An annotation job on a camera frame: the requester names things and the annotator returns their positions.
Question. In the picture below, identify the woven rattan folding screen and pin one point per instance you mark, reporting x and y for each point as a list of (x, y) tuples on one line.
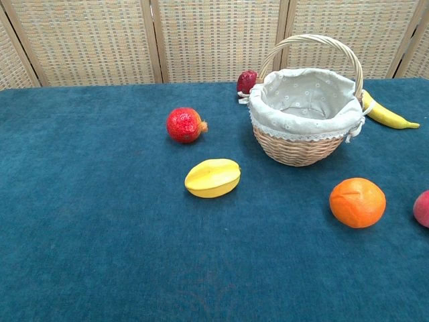
[(100, 40)]

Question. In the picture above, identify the orange fruit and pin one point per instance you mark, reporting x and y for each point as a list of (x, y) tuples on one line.
[(357, 203)]

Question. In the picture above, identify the red pomegranate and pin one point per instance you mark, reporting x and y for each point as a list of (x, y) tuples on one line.
[(184, 125)]

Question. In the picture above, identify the wicker basket with cloth liner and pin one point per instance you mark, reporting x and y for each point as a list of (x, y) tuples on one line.
[(303, 110)]

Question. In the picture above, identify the teal velvet tablecloth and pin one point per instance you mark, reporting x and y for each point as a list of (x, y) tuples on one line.
[(100, 218)]

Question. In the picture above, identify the yellow banana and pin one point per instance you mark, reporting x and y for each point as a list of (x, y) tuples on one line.
[(385, 116)]

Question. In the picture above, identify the pink peach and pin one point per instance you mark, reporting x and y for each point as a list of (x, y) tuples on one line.
[(422, 209)]

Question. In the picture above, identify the dark red fruit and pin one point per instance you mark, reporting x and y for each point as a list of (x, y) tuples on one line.
[(246, 82)]

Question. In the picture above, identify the yellow starfruit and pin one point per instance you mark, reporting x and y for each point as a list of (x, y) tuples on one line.
[(212, 178)]

